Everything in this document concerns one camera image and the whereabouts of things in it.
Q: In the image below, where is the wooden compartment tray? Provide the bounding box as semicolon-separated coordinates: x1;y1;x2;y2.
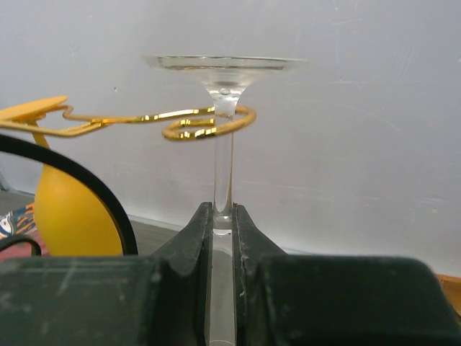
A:
436;274;461;318

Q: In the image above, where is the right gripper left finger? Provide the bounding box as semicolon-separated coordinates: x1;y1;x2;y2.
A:
1;203;212;345

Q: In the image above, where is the clear wine glass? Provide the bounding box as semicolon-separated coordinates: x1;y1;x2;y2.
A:
142;55;307;345

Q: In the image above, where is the orange goblet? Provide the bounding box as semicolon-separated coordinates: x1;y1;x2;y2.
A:
22;96;122;256

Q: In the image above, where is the gold wine glass rack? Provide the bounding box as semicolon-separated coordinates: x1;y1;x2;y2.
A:
0;104;257;257

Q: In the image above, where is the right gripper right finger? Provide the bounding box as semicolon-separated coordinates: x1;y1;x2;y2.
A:
232;205;460;345

